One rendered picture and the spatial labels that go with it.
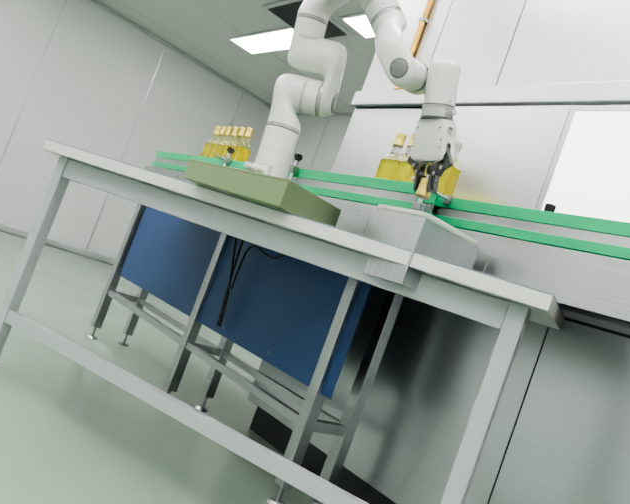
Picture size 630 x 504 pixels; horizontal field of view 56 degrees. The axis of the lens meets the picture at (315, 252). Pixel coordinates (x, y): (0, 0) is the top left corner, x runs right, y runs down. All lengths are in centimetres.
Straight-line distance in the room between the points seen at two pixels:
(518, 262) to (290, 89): 74
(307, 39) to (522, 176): 71
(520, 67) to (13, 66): 590
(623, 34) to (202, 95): 647
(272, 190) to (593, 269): 74
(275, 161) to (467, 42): 92
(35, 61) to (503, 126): 595
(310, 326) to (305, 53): 77
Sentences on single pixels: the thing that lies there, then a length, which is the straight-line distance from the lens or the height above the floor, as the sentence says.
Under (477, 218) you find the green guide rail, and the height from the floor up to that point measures 92.
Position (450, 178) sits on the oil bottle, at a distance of 176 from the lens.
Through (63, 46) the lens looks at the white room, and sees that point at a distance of 733.
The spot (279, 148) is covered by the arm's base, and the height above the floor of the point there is 91.
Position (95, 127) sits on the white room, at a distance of 738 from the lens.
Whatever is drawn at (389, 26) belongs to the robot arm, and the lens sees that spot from 151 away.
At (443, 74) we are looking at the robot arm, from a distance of 145.
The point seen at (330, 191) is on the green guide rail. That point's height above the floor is 90.
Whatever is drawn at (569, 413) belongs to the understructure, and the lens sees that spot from 160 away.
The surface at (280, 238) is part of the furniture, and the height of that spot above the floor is 69.
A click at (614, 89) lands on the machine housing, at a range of 182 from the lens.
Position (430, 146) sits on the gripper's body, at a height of 100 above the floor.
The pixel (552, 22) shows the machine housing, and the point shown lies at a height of 161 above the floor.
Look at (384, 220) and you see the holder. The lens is 140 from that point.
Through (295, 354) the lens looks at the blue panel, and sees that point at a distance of 179.
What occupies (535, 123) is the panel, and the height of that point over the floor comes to 126.
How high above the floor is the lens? 60
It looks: 3 degrees up
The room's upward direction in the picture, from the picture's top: 20 degrees clockwise
